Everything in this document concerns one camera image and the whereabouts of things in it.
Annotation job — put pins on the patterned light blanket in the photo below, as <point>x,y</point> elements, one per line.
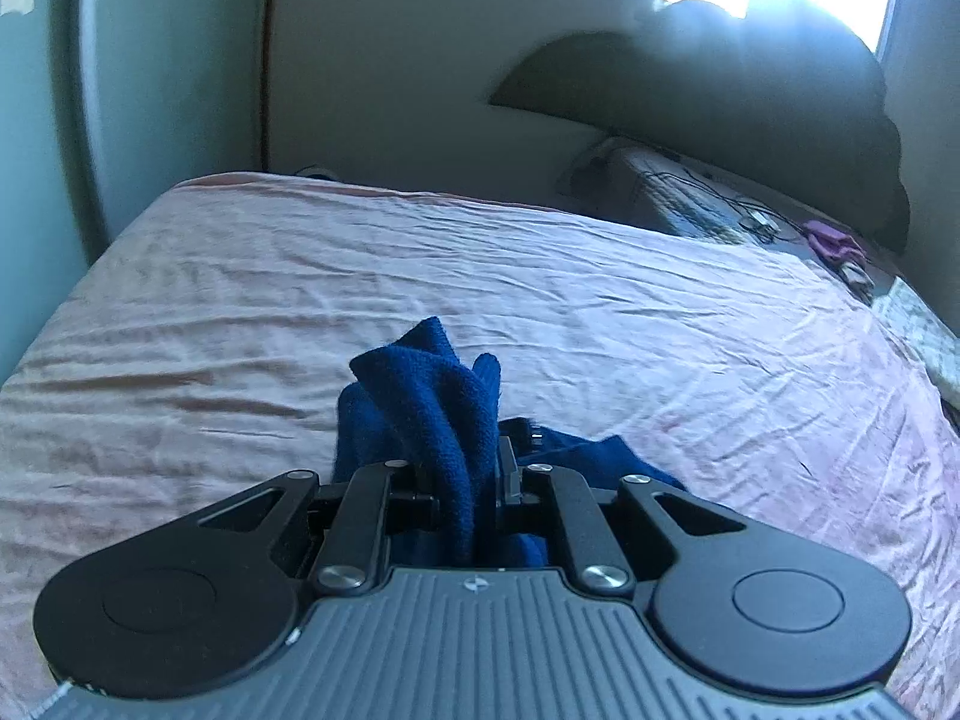
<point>919,330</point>

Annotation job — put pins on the pink bed sheet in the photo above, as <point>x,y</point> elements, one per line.
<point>225,315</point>

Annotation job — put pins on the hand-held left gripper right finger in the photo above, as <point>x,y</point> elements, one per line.
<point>508,474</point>

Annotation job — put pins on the floral glass wardrobe door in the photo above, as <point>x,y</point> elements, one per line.
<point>180,75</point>
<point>30,165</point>

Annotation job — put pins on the patterned pillow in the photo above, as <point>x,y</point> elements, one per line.
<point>645,180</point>

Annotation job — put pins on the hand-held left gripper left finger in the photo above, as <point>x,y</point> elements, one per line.
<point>375,499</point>

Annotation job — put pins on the dark blue knit sweater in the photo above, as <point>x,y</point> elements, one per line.
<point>442,390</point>

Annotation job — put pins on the grey upholstered headboard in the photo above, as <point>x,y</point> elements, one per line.
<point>712,90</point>

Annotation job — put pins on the white charger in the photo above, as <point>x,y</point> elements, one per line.
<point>756,222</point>

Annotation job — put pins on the purple cloth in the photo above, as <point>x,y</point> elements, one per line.
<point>831,241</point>

